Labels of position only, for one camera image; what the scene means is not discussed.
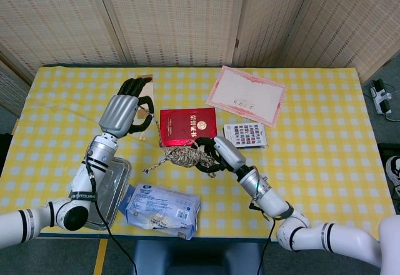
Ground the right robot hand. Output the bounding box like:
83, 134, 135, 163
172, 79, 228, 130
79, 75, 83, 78
194, 136, 248, 179

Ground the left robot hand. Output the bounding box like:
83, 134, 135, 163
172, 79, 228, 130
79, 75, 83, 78
98, 76, 156, 139

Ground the bundle of braided twine rope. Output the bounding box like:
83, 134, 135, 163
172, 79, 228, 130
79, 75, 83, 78
137, 104, 219, 179

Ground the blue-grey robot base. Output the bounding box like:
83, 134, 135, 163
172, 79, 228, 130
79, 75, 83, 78
132, 240, 265, 275

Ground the picture card box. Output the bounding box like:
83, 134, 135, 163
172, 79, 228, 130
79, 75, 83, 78
222, 122, 269, 149

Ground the beige bookmark with tassel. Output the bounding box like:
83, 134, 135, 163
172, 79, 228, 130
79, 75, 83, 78
137, 74, 156, 141

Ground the red certificate book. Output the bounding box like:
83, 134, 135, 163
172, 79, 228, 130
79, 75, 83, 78
159, 107, 218, 148

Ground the pink-bordered certificate paper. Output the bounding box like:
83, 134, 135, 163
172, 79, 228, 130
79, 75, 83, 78
205, 65, 288, 128

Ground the metal tray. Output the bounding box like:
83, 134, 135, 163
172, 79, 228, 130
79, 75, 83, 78
84, 157, 132, 231

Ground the yellow checkered tablecloth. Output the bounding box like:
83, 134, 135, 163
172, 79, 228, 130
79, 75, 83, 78
0, 66, 396, 241

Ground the blue wipes pack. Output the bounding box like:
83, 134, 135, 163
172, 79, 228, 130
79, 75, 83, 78
124, 182, 201, 241

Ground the woven folding screen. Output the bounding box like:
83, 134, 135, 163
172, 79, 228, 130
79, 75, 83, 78
0, 0, 400, 82

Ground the white power strip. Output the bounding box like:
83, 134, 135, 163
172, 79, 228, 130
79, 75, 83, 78
370, 79, 394, 115

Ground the black and white shoe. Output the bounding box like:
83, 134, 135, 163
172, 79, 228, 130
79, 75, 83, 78
386, 155, 400, 198

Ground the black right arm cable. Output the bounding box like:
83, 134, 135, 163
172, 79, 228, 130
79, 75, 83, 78
249, 199, 276, 275

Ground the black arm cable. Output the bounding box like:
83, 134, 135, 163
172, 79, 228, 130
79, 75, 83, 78
86, 159, 138, 275
249, 199, 276, 275

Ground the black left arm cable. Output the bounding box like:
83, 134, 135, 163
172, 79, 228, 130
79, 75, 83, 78
86, 159, 138, 275

